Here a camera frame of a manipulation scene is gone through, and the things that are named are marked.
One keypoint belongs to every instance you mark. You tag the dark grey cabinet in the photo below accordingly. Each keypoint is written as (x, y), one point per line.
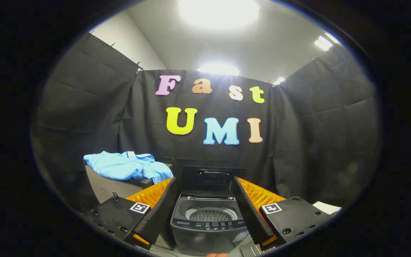
(109, 187)

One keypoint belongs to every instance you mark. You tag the light blue polo shirt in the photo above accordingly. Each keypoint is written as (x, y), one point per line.
(120, 166)

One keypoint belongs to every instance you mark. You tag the dark grey washing machine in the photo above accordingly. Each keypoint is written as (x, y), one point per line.
(209, 239)

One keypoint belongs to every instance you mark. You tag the ceiling light panel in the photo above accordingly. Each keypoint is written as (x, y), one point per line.
(323, 43)
(218, 70)
(219, 12)
(279, 81)

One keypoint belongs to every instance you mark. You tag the black backdrop cloth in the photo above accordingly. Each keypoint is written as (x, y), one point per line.
(227, 157)

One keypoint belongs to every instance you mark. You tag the white board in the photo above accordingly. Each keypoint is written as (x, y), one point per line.
(326, 207)

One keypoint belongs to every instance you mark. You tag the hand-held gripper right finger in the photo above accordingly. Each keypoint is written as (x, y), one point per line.
(250, 214)

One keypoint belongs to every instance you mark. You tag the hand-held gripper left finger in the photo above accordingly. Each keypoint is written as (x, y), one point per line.
(161, 210)

